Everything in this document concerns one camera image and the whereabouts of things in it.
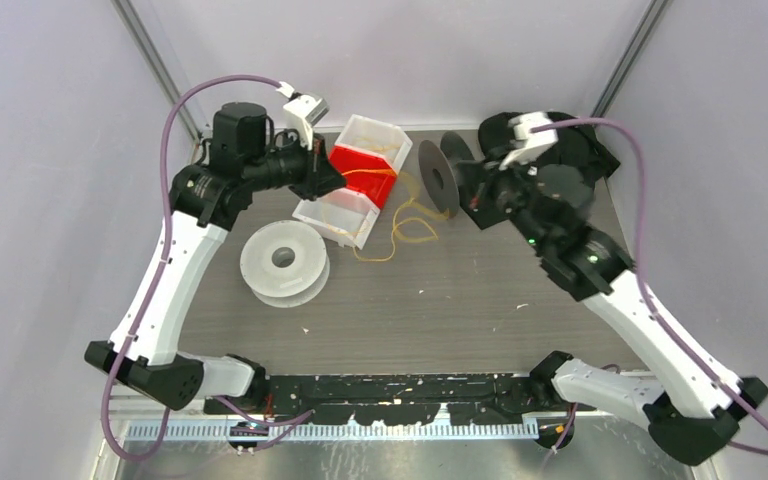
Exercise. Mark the black perforated spool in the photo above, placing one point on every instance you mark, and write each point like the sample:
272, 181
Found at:
444, 168

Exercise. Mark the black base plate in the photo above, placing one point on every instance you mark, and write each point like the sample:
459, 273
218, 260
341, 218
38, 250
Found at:
468, 399

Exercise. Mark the far white plastic bin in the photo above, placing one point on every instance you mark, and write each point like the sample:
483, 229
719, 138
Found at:
374, 136

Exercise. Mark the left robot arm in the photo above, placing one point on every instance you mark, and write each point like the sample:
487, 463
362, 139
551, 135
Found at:
143, 352

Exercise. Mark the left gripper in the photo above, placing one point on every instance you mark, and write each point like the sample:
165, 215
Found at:
319, 174

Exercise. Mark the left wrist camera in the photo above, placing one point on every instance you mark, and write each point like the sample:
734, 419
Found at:
302, 112

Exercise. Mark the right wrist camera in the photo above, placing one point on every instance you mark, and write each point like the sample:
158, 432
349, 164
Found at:
530, 140

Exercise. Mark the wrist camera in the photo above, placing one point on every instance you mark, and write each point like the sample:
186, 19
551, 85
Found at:
530, 140
302, 112

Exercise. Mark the white plastic bin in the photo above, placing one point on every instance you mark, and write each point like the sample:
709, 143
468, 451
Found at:
374, 136
344, 216

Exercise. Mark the white perforated spool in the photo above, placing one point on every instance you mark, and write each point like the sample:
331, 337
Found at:
285, 263

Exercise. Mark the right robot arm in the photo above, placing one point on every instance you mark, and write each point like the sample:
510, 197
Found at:
693, 405

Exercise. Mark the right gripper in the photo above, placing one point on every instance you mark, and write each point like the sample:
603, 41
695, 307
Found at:
493, 174

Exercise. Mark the red plastic bin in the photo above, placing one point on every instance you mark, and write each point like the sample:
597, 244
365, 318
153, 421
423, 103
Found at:
367, 173

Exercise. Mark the near white plastic bin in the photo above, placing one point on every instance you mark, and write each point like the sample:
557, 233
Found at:
344, 216

